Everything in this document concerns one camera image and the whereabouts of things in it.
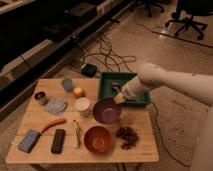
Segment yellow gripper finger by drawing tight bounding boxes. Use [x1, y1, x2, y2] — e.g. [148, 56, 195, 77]
[114, 92, 125, 104]

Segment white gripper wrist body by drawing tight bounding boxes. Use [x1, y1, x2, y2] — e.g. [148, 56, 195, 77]
[122, 77, 144, 100]

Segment purple bowl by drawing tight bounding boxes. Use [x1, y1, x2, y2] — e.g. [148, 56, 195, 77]
[92, 98, 121, 124]

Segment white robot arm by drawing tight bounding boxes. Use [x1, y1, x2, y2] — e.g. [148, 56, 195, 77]
[114, 63, 213, 171]

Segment dark utensil in tray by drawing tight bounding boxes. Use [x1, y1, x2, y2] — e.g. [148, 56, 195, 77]
[110, 82, 121, 93]

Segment green plastic tray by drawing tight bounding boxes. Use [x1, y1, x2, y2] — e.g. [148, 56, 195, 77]
[97, 72, 151, 107]

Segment bunch of dark grapes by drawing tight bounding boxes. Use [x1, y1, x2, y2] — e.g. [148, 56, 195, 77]
[116, 127, 139, 150]

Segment white cup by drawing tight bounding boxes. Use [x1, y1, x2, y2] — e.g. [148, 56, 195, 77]
[75, 97, 90, 117]

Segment black power adapter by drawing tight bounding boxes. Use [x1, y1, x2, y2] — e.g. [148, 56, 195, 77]
[81, 63, 97, 78]

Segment orange fruit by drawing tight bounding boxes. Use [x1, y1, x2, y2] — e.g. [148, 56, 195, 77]
[73, 87, 85, 98]

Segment orange bowl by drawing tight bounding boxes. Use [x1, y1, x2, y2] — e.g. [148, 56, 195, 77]
[84, 126, 111, 154]

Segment wooden table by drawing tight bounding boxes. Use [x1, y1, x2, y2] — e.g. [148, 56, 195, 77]
[6, 79, 159, 164]

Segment grey folded cloth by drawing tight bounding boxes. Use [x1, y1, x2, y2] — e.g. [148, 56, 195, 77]
[43, 99, 67, 115]

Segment orange carrot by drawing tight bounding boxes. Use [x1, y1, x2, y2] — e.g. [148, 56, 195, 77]
[41, 118, 66, 134]

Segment black rectangular block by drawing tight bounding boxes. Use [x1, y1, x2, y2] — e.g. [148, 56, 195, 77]
[51, 129, 65, 154]

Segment small metal cup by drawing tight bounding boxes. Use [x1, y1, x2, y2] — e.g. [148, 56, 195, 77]
[34, 91, 47, 106]

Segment black office chair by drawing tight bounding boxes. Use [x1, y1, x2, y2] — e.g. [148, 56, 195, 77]
[165, 0, 213, 40]

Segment blue sponge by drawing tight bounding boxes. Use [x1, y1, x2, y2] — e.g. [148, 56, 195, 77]
[18, 129, 41, 153]

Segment dark shelf unit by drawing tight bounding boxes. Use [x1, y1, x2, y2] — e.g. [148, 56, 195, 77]
[0, 0, 131, 121]

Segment tangled black cables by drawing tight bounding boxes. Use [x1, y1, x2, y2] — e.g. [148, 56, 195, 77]
[71, 31, 138, 74]

